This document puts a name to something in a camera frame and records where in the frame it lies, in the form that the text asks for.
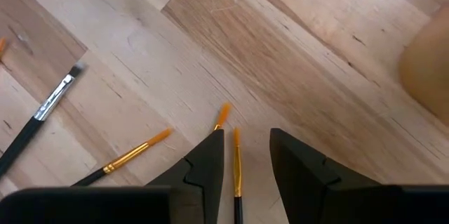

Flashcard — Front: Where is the orange translucent plastic bin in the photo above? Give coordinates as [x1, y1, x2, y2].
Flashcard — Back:
[397, 3, 449, 127]

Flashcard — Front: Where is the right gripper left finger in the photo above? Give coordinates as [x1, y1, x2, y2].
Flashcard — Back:
[146, 129, 226, 224]

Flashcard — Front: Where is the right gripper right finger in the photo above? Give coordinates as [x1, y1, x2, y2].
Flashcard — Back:
[269, 127, 387, 224]

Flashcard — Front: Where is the silver-ferrule black paintbrush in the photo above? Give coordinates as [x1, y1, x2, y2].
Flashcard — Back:
[0, 61, 88, 180]

